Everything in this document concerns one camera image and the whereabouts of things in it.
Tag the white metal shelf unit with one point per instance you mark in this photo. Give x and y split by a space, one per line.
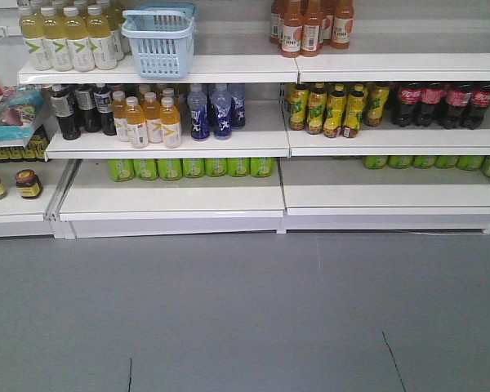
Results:
317 183

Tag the blue sports drink bottle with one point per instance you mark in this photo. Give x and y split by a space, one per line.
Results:
237 91
197 102
222 104

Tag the dark tea bottle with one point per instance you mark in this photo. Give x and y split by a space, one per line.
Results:
63 107
90 120
103 99

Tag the orange vitamin drink bottle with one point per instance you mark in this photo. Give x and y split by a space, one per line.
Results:
152 117
170 118
119 108
136 123

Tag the green drink bottle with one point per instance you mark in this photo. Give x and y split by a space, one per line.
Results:
121 169
169 168
238 167
193 167
215 167
261 166
146 169

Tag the cola plastic bottle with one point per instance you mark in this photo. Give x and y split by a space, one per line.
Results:
432 93
409 94
479 103
457 98

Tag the light blue plastic basket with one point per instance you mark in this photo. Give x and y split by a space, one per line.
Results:
161 35

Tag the yellow lemon tea bottle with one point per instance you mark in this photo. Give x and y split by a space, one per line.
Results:
336 103
353 112
316 107
377 97
298 105

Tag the teal snack bag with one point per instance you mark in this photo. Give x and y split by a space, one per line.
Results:
18 115

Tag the orange C100 juice bottle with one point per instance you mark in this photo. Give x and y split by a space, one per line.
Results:
342 26
312 21
291 31

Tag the pale yellow drink bottle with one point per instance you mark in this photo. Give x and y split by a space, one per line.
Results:
33 35
53 27
77 38
102 43

